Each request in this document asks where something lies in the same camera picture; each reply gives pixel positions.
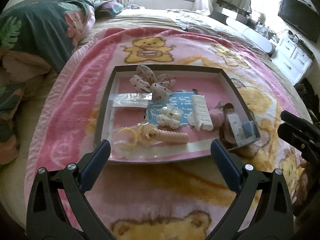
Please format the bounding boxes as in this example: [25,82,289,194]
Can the small blue box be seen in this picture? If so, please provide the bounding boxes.
[242,120,260,140]

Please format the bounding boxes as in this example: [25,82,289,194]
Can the stud earrings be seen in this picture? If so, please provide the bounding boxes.
[225,113,246,147]

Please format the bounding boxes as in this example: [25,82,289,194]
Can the brown banana hair clip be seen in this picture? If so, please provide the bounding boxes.
[219,103,237,149]

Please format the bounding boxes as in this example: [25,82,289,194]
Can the white claw hair clip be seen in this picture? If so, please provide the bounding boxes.
[187,95,214,131]

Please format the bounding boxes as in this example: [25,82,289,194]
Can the yellow hair ties bag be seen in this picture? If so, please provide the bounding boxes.
[113,128,138,151]

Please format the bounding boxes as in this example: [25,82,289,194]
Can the cream spiral hair clip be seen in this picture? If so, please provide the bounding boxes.
[138,124,189,146]

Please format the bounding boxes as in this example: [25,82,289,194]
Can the white pearl hair clip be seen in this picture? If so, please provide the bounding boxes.
[156,104,183,129]

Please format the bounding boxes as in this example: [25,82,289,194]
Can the clear plastic packet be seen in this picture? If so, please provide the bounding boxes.
[109,93,153,108]

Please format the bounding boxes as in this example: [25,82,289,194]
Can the white drawer cabinet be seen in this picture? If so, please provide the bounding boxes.
[271,36,313,85]

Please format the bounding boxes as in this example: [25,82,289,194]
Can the white cylinder bolster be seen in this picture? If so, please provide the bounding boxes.
[226,17,274,56]

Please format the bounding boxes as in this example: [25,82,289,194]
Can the black flat television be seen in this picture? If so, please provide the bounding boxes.
[278,0,319,43]

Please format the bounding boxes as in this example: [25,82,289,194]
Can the shallow cardboard tray box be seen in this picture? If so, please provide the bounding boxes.
[94,64,260,163]

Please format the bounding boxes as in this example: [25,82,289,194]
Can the polka dot bow hair clip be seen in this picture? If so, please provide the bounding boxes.
[130,65,176,103]

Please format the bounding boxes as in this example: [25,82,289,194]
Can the dark floral quilt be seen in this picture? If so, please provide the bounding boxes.
[1,0,95,165]

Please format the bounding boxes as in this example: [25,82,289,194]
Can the purple blue pillow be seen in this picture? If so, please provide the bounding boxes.
[95,1,124,18]

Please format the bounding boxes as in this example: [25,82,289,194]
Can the pink pompom hair tie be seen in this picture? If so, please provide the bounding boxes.
[209,108,227,128]

